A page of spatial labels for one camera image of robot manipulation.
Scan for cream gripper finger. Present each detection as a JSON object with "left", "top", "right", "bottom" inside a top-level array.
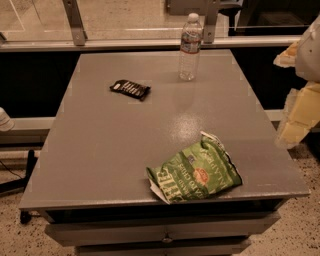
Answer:
[
  {"left": 273, "top": 42, "right": 299, "bottom": 68},
  {"left": 275, "top": 82, "right": 320, "bottom": 149}
]

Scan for black rxbar chocolate bar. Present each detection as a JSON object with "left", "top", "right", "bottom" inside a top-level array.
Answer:
[{"left": 110, "top": 79, "right": 151, "bottom": 101}]

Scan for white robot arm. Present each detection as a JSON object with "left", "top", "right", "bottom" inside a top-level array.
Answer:
[{"left": 273, "top": 16, "right": 320, "bottom": 149}]

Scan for clear plastic water bottle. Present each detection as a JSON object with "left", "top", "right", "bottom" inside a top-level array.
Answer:
[{"left": 179, "top": 13, "right": 202, "bottom": 81}]

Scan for green chips bag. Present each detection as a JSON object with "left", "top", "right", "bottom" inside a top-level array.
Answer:
[{"left": 146, "top": 132, "right": 242, "bottom": 204}]

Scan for grey table with drawers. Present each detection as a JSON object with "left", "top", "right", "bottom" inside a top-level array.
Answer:
[{"left": 20, "top": 50, "right": 309, "bottom": 256}]

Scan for round metal drawer knob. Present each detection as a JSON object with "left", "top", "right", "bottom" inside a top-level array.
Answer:
[{"left": 162, "top": 235, "right": 173, "bottom": 243}]

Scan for white object at left edge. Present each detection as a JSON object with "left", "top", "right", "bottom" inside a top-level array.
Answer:
[{"left": 0, "top": 107, "right": 14, "bottom": 132}]

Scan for metal window rail frame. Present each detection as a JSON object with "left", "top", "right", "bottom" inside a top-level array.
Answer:
[{"left": 0, "top": 0, "right": 320, "bottom": 53}]

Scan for black stand with cable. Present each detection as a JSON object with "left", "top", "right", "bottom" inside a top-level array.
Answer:
[{"left": 0, "top": 150, "right": 38, "bottom": 225}]

